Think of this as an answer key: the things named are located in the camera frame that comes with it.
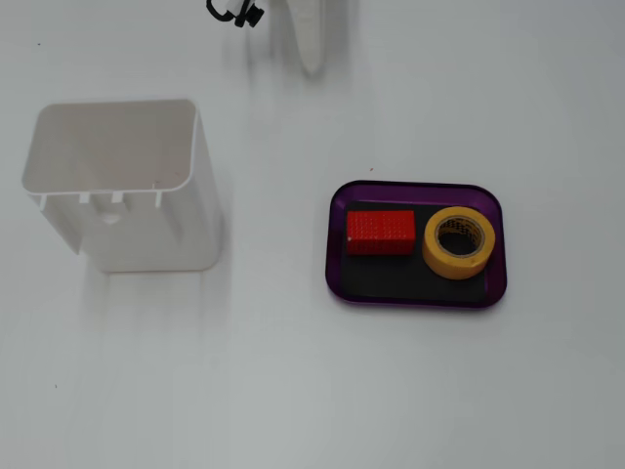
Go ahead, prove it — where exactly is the white fixed gripper finger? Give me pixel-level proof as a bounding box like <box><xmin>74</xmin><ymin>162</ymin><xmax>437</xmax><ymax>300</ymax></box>
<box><xmin>287</xmin><ymin>0</ymin><xmax>329</xmax><ymax>77</ymax></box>

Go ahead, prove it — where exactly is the yellow tape roll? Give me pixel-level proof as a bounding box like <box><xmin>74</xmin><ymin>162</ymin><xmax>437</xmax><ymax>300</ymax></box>
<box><xmin>421</xmin><ymin>205</ymin><xmax>497</xmax><ymax>280</ymax></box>

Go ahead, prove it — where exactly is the white plastic open box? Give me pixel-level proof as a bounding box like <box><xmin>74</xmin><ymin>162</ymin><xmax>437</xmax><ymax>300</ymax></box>
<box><xmin>21</xmin><ymin>99</ymin><xmax>222</xmax><ymax>274</ymax></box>

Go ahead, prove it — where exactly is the red perforated block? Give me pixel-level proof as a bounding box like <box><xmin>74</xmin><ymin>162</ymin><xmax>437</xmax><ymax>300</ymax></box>
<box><xmin>345</xmin><ymin>209</ymin><xmax>417</xmax><ymax>257</ymax></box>

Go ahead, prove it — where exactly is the black tray mat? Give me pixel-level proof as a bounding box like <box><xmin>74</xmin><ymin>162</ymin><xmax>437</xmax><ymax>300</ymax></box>
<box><xmin>340</xmin><ymin>199</ymin><xmax>487</xmax><ymax>303</ymax></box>

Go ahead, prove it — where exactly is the purple metal tray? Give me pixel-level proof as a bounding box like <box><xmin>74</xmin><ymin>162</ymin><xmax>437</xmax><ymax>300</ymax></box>
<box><xmin>324</xmin><ymin>180</ymin><xmax>508</xmax><ymax>310</ymax></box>

